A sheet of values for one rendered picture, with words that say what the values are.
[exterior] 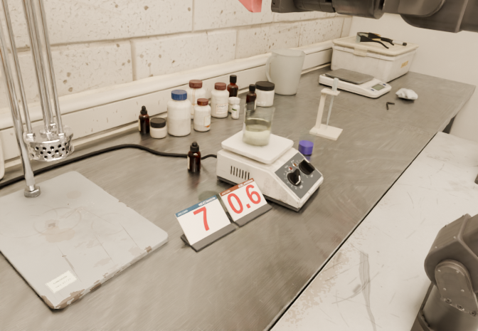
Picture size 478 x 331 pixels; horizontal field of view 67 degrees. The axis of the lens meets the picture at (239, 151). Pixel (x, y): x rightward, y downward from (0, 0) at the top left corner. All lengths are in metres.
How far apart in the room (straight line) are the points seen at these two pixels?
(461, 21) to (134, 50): 0.81
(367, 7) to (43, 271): 0.55
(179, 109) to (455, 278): 0.71
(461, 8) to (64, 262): 0.59
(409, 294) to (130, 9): 0.87
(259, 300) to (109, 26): 0.73
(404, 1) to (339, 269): 0.40
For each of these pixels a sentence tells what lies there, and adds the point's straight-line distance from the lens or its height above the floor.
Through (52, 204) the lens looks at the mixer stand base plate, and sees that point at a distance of 0.74.
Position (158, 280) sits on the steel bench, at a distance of 0.58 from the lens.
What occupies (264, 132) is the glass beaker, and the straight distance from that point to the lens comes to 0.74.
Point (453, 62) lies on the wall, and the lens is 2.10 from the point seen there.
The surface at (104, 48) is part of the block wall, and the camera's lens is 1.00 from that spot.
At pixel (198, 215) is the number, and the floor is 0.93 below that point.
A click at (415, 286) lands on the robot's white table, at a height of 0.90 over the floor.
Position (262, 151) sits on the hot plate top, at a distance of 0.74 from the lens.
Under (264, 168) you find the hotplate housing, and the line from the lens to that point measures 0.72.
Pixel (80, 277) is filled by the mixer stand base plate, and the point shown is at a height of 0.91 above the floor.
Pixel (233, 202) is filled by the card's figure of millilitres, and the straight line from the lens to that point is 0.69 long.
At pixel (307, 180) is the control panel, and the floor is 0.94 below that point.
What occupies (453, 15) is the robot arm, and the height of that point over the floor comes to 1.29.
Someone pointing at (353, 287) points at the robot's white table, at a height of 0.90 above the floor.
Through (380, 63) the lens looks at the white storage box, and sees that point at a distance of 1.76.
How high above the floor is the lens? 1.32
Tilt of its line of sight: 27 degrees down
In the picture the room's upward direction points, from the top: 5 degrees clockwise
